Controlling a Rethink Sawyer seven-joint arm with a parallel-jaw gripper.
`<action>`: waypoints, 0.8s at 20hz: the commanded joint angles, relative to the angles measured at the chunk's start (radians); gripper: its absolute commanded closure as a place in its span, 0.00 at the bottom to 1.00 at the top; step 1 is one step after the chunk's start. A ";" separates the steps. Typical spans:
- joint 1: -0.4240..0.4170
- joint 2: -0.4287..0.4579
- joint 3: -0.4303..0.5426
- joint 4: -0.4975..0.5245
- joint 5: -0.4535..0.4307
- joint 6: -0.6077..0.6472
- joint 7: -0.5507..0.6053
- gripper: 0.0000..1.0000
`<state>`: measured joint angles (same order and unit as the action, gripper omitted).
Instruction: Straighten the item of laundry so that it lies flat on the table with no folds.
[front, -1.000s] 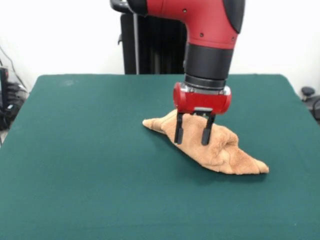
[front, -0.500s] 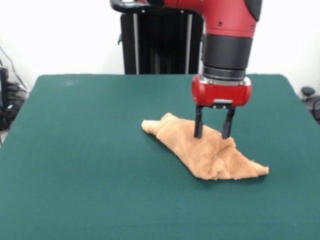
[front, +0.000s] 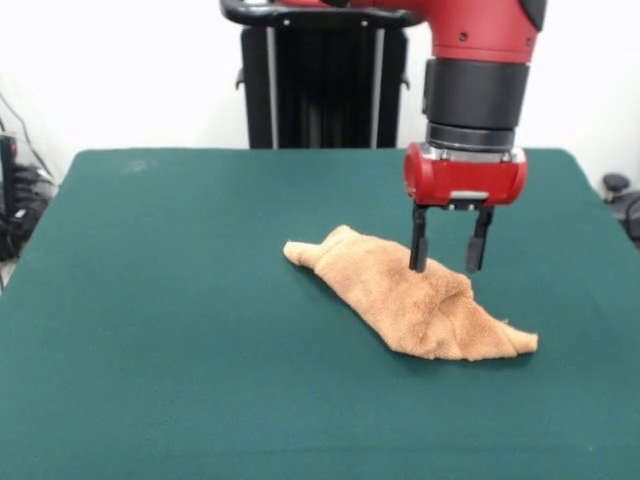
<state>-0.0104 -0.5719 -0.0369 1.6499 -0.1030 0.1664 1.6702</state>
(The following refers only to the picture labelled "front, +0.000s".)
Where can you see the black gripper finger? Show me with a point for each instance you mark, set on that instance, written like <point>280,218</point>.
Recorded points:
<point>475,255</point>
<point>419,255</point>

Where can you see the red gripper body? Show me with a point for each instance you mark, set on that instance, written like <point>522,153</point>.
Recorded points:
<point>465,177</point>

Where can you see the tan terry towel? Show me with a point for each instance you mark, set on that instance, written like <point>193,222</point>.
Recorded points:
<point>400,305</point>

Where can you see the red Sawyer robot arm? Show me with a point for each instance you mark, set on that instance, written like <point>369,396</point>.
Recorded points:
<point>475,85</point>

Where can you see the dark green table cloth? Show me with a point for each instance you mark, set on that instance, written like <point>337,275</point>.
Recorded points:
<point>150,350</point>

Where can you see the black equipment heap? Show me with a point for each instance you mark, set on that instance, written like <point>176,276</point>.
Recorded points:
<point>25,200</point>

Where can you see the black box device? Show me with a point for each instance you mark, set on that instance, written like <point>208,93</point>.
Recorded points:
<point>7,170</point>

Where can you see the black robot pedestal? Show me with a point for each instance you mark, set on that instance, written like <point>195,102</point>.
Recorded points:
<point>325,100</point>

